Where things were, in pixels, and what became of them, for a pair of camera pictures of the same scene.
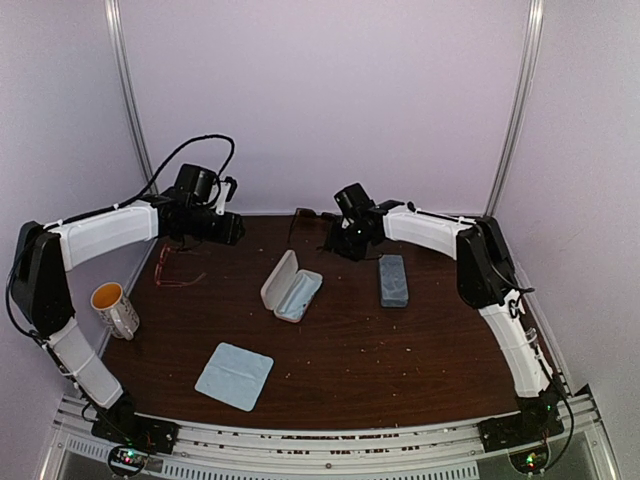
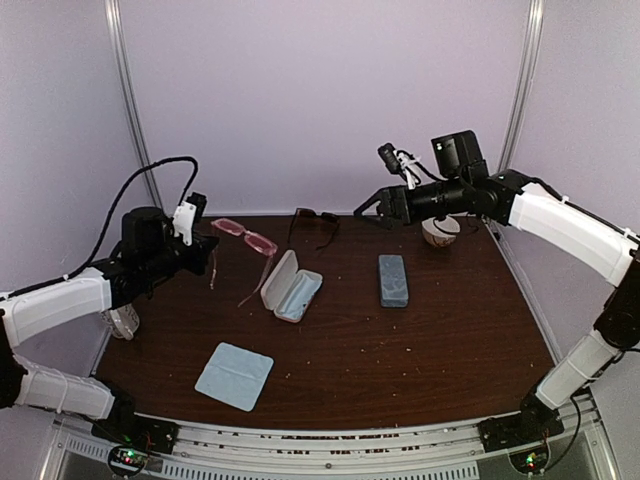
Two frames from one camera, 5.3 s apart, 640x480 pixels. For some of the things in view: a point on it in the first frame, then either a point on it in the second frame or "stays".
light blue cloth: (235, 374) stays
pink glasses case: (288, 290) stays
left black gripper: (228, 234) -> (202, 249)
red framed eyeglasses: (165, 252) -> (252, 242)
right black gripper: (336, 242) -> (387, 207)
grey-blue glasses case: (393, 281) stays
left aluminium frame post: (120, 50) stays
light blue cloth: (300, 295) stays
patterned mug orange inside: (115, 309) stays
